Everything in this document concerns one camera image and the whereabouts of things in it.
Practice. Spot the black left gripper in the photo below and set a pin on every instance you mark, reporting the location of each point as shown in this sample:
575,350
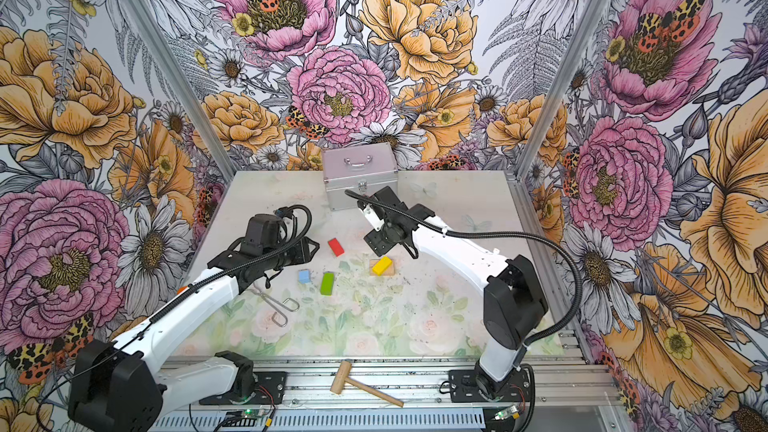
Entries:
302,253

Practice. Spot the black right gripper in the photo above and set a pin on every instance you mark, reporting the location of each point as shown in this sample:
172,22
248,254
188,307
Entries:
376,243

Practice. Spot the yellow wood block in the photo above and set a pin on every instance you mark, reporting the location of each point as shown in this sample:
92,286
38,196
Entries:
382,267

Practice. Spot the natural wood block 51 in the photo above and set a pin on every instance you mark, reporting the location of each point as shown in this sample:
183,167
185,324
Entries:
373,261

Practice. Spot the red wood block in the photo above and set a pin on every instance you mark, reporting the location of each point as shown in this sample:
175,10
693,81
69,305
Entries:
336,247

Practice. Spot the green wood block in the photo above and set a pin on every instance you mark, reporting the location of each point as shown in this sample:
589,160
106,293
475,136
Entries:
327,284

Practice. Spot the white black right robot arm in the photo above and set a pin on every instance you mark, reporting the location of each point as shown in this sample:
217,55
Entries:
514,303

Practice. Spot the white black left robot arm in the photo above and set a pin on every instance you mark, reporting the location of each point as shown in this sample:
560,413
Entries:
120,385

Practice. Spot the light blue wood cube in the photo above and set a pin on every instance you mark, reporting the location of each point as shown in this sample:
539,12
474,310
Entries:
304,276

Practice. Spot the silver pink metal case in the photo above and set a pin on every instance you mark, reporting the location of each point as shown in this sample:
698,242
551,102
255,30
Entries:
364,169

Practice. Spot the metal tongs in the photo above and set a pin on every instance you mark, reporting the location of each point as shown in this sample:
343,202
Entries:
281,309

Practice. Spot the wooden mallet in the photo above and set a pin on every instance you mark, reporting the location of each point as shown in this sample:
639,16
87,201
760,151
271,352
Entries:
342,378

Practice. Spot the left circuit board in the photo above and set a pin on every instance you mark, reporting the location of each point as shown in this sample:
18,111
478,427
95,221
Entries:
250,416

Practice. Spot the circuit board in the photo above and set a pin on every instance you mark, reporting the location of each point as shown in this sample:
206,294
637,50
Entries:
250,416
509,413

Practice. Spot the right circuit board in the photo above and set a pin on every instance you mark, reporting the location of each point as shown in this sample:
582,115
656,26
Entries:
509,413

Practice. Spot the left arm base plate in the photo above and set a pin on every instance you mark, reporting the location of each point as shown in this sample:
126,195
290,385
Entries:
261,388

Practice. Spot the aluminium front rail frame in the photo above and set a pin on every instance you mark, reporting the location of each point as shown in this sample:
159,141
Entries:
568,395

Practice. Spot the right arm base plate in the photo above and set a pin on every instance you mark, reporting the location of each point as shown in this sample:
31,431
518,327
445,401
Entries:
462,387

